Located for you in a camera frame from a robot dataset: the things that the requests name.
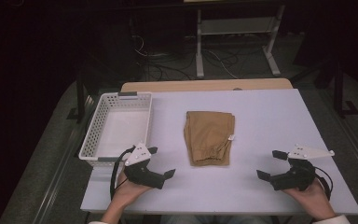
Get white metal stand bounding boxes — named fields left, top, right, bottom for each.
left=195, top=4, right=286, bottom=79

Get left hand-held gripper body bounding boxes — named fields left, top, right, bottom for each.
left=123, top=142, right=166, bottom=190

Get white plastic basket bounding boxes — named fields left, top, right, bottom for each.
left=78, top=91, right=154, bottom=168

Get person's left hand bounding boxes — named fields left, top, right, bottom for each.
left=111, top=170, right=152, bottom=207

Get wooden table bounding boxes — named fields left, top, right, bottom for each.
left=120, top=77, right=295, bottom=93

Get brown pants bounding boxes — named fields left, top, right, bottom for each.
left=183, top=110, right=237, bottom=167

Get white floor cable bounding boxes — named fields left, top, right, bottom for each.
left=203, top=49, right=241, bottom=79

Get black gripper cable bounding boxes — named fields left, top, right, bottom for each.
left=109, top=146, right=137, bottom=201
left=312, top=165, right=334, bottom=202

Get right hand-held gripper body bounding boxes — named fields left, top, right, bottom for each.
left=269, top=143, right=336, bottom=191

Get metal floor rail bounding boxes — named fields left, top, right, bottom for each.
left=32, top=92, right=97, bottom=224
left=318, top=88, right=358, bottom=188

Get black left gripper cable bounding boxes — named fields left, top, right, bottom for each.
left=109, top=146, right=137, bottom=201

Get black floor cables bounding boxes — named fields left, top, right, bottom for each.
left=134, top=34, right=198, bottom=82

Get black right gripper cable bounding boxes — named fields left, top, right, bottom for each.
left=312, top=165, right=334, bottom=202

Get person's right hand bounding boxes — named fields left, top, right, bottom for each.
left=282, top=178, right=337, bottom=219

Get black stand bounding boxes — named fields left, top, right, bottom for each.
left=331, top=60, right=358, bottom=119
left=66, top=71, right=90, bottom=123

